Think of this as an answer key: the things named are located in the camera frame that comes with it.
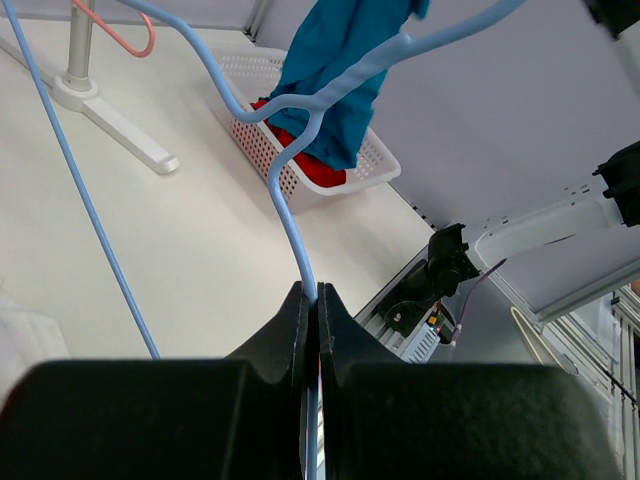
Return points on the white t shirt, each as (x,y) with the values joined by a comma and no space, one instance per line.
(27,339)

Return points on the clothes rack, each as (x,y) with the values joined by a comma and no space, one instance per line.
(74,90)

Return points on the red t shirt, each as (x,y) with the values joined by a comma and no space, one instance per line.
(319,173)

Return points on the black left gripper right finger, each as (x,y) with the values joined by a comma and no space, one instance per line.
(388,419)

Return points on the aluminium mounting rail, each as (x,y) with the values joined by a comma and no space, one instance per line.
(395,314)

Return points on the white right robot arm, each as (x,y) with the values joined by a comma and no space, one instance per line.
(512,134)

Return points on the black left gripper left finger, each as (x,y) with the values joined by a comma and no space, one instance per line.
(237,417)

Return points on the white plastic basket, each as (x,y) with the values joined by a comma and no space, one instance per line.
(252,74)

